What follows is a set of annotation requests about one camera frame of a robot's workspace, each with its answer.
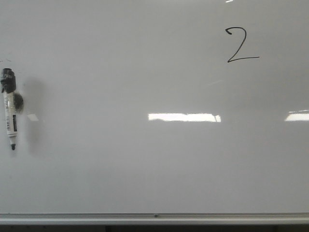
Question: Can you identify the white dry-erase marker black cap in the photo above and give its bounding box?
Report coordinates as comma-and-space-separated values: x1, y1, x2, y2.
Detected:
0, 68, 17, 151

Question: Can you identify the white whiteboard with aluminium frame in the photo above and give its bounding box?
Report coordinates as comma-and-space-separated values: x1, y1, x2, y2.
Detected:
0, 0, 309, 225

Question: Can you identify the round black magnet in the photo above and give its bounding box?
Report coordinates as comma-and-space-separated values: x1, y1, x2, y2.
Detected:
14, 92, 24, 114

